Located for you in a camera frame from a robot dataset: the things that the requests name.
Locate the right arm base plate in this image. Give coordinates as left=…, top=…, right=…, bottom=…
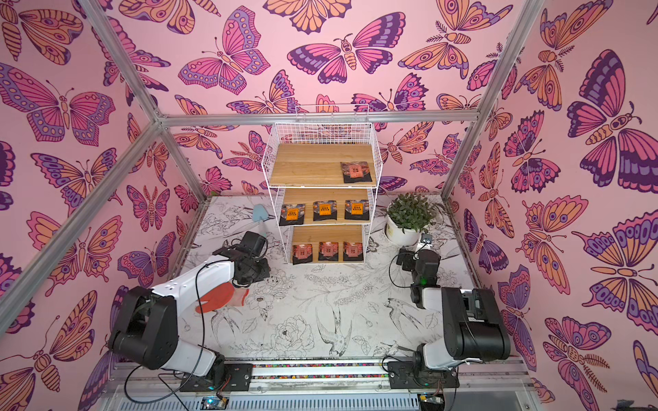
left=383, top=361, right=460, bottom=390

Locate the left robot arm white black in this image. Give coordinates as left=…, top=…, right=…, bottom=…
left=108, top=231, right=271, bottom=377

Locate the green plant in white pot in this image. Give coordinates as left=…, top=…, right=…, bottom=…
left=385, top=193, right=439, bottom=247

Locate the red tea bag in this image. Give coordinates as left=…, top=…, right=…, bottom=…
left=343, top=241, right=364, bottom=262
left=340, top=161, right=373, bottom=184
left=318, top=241, right=339, bottom=262
left=292, top=243, right=314, bottom=265

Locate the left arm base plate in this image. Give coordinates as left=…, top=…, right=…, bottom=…
left=180, top=363, right=254, bottom=392

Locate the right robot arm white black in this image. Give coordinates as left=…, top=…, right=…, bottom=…
left=392, top=247, right=512, bottom=373

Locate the teal and white spatula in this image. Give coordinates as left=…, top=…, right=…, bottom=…
left=252, top=204, right=270, bottom=224

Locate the orange tea bag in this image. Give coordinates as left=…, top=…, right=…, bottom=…
left=313, top=200, right=338, bottom=222
left=344, top=200, right=370, bottom=221
left=279, top=204, right=306, bottom=226

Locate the white wire three-tier shelf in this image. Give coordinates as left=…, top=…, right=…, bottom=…
left=261, top=123, right=383, bottom=265

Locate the aluminium rail with coloured strip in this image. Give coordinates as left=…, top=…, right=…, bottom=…
left=109, top=357, right=533, bottom=402

